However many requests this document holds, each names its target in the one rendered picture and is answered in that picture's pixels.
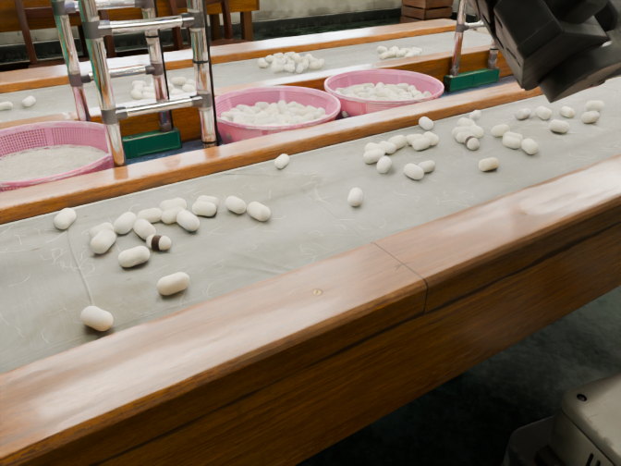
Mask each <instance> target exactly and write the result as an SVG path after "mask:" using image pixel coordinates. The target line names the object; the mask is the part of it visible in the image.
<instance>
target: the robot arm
mask: <svg viewBox="0 0 621 466"><path fill-rule="evenodd" d="M466 1H467V2H468V4H469V6H472V8H473V9H474V11H475V12H476V14H477V16H478V17H479V18H480V19H481V21H482V23H483V24H484V26H485V28H486V29H487V31H488V32H489V33H490V35H491V36H492V38H493V40H494V42H495V43H496V45H497V47H498V48H499V50H500V51H501V53H502V55H503V56H504V58H505V60H506V63H507V64H508V65H509V67H510V69H511V70H512V72H513V74H514V76H515V78H516V82H517V84H518V85H519V87H520V89H524V90H525V91H530V90H532V89H535V88H537V87H540V89H541V91H542V92H543V94H544V95H545V97H546V98H547V100H548V102H549V103H550V104H551V103H554V102H556V101H559V100H561V99H564V98H566V97H567V96H570V95H572V94H575V93H577V92H581V91H584V90H588V89H589V88H594V87H598V86H600V85H602V84H604V83H605V81H606V80H607V79H610V78H614V77H618V76H620V77H621V0H466Z"/></svg>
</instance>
